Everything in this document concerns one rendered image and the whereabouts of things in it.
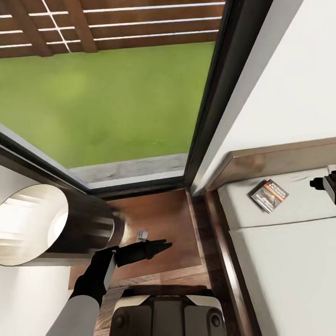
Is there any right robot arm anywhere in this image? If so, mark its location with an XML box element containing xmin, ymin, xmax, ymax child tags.
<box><xmin>310</xmin><ymin>164</ymin><xmax>336</xmax><ymax>205</ymax></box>

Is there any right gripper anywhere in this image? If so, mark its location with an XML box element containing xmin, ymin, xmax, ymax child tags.
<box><xmin>310</xmin><ymin>177</ymin><xmax>325</xmax><ymax>190</ymax></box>

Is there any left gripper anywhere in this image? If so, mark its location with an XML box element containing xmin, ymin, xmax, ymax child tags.
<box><xmin>127</xmin><ymin>239</ymin><xmax>173</xmax><ymax>264</ymax></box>

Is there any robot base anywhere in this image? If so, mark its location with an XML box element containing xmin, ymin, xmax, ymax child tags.
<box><xmin>109</xmin><ymin>289</ymin><xmax>227</xmax><ymax>336</ymax></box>

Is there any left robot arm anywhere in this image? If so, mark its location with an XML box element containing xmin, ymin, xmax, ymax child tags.
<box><xmin>46</xmin><ymin>229</ymin><xmax>173</xmax><ymax>336</ymax></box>

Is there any hardback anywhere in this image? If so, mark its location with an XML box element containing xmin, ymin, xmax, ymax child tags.
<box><xmin>250</xmin><ymin>179</ymin><xmax>289</xmax><ymax>214</ymax></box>

